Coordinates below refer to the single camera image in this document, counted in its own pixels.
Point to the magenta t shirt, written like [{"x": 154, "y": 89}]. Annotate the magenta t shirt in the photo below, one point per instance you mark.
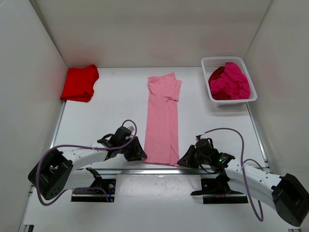
[{"x": 232, "y": 85}]

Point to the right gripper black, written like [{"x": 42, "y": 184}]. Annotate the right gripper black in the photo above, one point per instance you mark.
[{"x": 187, "y": 160}]

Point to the folded red t shirt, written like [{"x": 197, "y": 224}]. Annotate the folded red t shirt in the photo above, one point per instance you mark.
[{"x": 79, "y": 84}]

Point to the dark red t shirt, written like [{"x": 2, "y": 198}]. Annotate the dark red t shirt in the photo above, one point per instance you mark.
[{"x": 216, "y": 74}]

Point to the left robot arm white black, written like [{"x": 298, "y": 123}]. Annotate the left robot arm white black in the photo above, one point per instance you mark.
[{"x": 65, "y": 167}]

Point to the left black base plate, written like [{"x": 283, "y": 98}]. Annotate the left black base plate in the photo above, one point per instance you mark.
[{"x": 93, "y": 192}]

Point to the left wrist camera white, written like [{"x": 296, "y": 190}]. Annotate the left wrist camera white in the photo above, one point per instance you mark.
[{"x": 131, "y": 128}]

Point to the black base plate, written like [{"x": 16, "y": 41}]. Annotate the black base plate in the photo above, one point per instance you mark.
[
  {"x": 93, "y": 192},
  {"x": 214, "y": 191}
]

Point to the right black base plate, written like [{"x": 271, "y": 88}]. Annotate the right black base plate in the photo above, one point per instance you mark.
[{"x": 214, "y": 191}]

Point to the white plastic basket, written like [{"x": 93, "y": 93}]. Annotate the white plastic basket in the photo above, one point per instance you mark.
[{"x": 209, "y": 65}]

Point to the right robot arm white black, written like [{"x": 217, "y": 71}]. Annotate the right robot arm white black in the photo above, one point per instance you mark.
[{"x": 285, "y": 194}]

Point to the aluminium rail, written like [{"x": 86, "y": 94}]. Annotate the aluminium rail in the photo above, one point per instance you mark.
[{"x": 153, "y": 171}]

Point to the light pink polo shirt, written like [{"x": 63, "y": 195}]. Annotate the light pink polo shirt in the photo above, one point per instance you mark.
[{"x": 161, "y": 136}]

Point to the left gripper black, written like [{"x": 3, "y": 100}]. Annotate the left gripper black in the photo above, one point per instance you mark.
[{"x": 137, "y": 152}]

